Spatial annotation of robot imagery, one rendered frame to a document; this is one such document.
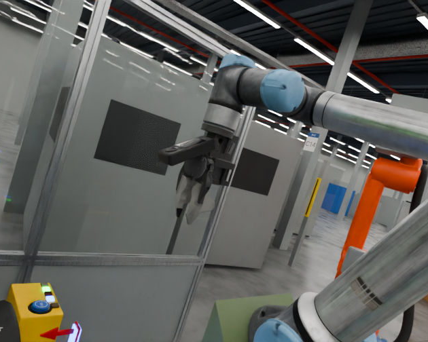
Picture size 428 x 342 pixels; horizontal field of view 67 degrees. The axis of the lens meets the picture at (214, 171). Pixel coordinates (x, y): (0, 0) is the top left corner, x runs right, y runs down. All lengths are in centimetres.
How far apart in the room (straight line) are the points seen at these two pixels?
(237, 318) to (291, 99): 48
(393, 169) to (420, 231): 358
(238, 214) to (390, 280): 414
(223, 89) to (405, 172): 350
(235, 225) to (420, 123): 411
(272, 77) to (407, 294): 39
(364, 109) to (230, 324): 51
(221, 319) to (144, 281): 98
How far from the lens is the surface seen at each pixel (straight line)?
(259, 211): 480
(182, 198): 71
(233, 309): 77
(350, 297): 52
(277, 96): 60
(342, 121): 67
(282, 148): 479
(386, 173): 405
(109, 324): 173
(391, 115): 64
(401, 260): 49
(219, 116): 67
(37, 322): 96
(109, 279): 159
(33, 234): 138
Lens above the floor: 159
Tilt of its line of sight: 4 degrees down
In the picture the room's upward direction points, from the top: 18 degrees clockwise
